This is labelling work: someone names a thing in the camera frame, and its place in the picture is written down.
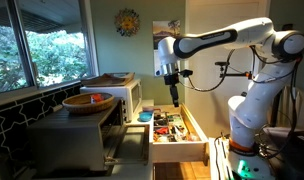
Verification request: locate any glass toaster oven door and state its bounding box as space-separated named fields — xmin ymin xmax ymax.
xmin=104 ymin=123 xmax=151 ymax=167

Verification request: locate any grey toaster oven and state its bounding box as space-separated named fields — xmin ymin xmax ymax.
xmin=26 ymin=98 xmax=125 ymax=178

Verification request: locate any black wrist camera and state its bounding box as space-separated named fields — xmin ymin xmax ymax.
xmin=178 ymin=68 xmax=194 ymax=78

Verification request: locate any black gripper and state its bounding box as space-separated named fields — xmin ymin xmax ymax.
xmin=163 ymin=72 xmax=181 ymax=108

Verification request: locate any black power cable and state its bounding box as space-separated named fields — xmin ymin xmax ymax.
xmin=213 ymin=133 xmax=230 ymax=180

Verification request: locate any white framed window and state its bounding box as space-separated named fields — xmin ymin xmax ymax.
xmin=0 ymin=0 xmax=100 ymax=98

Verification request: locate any sun wall decoration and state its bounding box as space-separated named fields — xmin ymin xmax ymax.
xmin=113 ymin=8 xmax=142 ymax=38

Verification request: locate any orange packet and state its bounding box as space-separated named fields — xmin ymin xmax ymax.
xmin=90 ymin=93 xmax=104 ymax=104

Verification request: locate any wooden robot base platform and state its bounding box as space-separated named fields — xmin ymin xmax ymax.
xmin=208 ymin=136 xmax=280 ymax=180

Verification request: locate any white microwave oven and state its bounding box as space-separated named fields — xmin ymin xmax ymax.
xmin=79 ymin=79 xmax=143 ymax=124

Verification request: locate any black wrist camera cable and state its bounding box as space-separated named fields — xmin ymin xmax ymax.
xmin=183 ymin=49 xmax=236 ymax=93

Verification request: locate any white wooden chair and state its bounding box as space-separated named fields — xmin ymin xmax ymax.
xmin=278 ymin=84 xmax=304 ymax=131

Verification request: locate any wooden tray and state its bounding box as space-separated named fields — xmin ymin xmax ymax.
xmin=80 ymin=71 xmax=136 ymax=88

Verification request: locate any pink bowl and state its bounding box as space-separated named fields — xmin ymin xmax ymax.
xmin=141 ymin=105 xmax=155 ymax=113

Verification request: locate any black box device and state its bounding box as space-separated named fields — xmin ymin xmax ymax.
xmin=288 ymin=130 xmax=304 ymax=151

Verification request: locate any blue bowl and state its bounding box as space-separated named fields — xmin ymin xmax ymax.
xmin=138 ymin=110 xmax=155 ymax=123

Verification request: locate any woven wicker basket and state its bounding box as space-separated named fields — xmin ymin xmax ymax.
xmin=61 ymin=92 xmax=116 ymax=116

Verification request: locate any white room door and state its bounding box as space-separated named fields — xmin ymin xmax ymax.
xmin=184 ymin=0 xmax=271 ymax=139

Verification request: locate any white drawer with utensils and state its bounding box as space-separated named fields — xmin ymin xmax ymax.
xmin=151 ymin=103 xmax=210 ymax=164

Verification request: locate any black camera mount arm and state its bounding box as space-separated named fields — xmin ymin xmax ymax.
xmin=214 ymin=60 xmax=253 ymax=80

